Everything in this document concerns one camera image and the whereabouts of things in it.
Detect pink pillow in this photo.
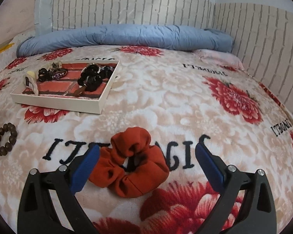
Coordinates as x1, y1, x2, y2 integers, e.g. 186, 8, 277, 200
192, 49, 244, 70

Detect yellow board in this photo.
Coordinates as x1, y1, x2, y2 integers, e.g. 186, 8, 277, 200
0, 42, 15, 60

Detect black beaded scrunchie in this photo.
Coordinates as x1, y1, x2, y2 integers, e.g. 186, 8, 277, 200
77, 63, 114, 92

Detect cream jewelry tray red lining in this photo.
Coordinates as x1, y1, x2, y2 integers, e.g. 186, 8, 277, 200
11, 60, 120, 114

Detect floral bed blanket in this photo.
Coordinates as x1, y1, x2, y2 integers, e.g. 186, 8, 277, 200
0, 45, 293, 233

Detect rust orange scrunchie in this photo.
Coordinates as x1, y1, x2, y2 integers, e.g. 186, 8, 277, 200
89, 127, 170, 198

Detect rolled blue quilt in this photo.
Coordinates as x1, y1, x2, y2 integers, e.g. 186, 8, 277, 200
16, 24, 234, 57

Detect rainbow strap black claw clip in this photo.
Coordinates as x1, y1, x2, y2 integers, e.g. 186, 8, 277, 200
37, 61, 68, 82

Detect brown wooden bead bracelet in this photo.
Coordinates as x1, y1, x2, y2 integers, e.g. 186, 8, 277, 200
0, 122, 18, 157

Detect white hair clip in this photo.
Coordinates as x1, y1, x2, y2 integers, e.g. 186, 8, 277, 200
24, 71, 39, 96

